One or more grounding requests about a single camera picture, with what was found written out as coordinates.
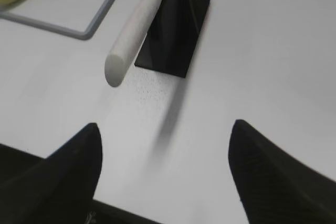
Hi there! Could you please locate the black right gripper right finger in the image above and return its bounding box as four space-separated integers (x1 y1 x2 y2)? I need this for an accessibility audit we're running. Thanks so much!
228 119 335 223

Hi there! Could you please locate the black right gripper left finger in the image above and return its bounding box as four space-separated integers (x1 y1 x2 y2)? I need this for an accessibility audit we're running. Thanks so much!
1 123 102 223

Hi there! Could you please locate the cleaver knife with white handle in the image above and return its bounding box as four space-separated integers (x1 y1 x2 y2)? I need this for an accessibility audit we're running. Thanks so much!
104 0 162 88

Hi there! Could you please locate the black knife stand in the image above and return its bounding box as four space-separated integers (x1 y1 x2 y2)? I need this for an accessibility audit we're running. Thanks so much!
134 0 210 78

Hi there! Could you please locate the white grey-rimmed cutting board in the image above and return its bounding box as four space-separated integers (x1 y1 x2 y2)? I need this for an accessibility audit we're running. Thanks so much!
1 0 115 40

